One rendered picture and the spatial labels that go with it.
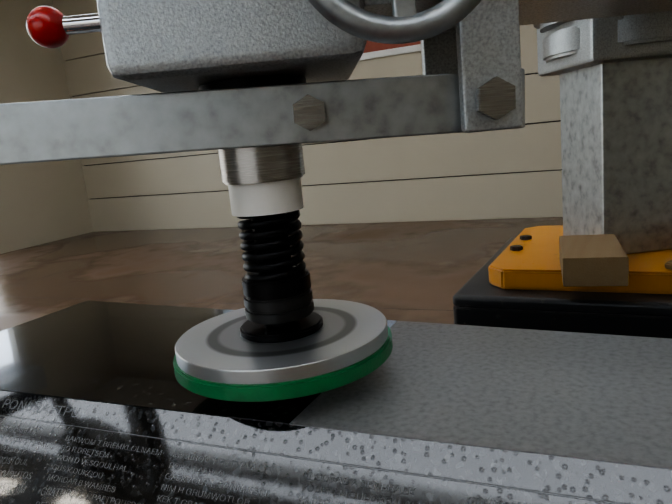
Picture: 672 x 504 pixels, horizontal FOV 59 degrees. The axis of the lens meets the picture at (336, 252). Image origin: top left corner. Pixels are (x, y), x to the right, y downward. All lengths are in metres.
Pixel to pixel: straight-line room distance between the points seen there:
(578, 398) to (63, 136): 0.49
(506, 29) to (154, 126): 0.30
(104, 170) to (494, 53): 8.92
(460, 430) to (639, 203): 0.87
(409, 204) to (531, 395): 6.41
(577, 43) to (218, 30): 0.89
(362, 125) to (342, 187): 6.69
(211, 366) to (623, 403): 0.35
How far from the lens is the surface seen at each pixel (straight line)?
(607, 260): 1.06
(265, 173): 0.54
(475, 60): 0.51
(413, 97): 0.52
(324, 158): 7.26
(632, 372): 0.63
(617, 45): 1.23
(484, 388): 0.58
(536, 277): 1.19
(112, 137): 0.54
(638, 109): 1.28
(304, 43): 0.47
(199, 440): 0.58
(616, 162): 1.27
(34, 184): 9.07
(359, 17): 0.42
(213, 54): 0.47
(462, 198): 6.78
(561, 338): 0.70
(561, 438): 0.50
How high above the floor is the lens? 1.07
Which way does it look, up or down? 11 degrees down
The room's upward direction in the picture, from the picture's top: 6 degrees counter-clockwise
